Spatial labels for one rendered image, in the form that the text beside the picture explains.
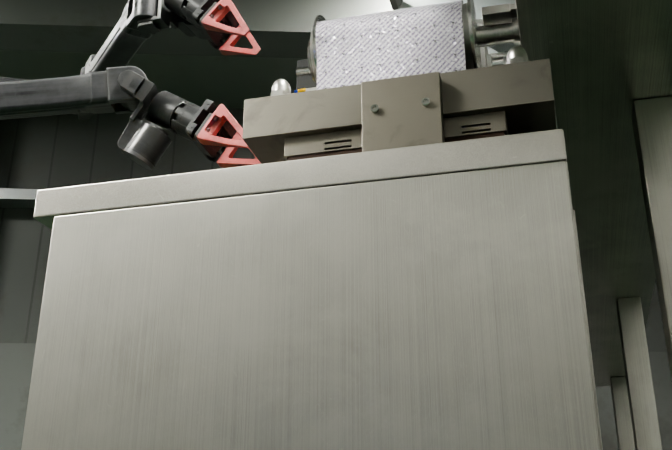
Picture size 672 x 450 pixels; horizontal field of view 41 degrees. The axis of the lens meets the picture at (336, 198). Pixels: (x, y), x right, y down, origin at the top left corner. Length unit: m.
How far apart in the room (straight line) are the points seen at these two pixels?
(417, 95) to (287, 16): 2.77
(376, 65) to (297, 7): 2.49
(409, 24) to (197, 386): 0.70
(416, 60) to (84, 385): 0.70
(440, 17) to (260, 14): 2.47
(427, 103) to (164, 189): 0.34
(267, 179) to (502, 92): 0.31
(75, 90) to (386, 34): 0.51
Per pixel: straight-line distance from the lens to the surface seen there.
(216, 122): 1.41
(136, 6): 1.71
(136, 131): 1.48
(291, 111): 1.18
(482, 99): 1.13
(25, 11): 4.03
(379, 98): 1.13
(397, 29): 1.45
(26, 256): 5.00
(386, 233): 1.01
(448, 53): 1.41
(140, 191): 1.14
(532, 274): 0.97
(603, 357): 3.08
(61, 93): 1.52
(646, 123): 1.48
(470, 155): 1.03
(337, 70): 1.43
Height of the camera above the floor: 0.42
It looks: 24 degrees up
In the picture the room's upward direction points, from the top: straight up
